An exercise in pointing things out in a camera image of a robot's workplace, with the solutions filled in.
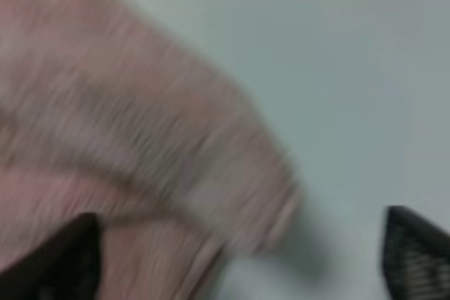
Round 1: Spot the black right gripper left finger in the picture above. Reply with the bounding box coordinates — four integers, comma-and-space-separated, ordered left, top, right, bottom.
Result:
1, 214, 103, 299

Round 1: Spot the pink fluffy towel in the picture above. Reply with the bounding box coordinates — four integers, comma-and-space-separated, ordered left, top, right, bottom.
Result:
1, 0, 300, 299

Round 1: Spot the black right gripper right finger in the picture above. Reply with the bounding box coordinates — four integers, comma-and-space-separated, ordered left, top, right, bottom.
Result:
380, 206, 449, 300

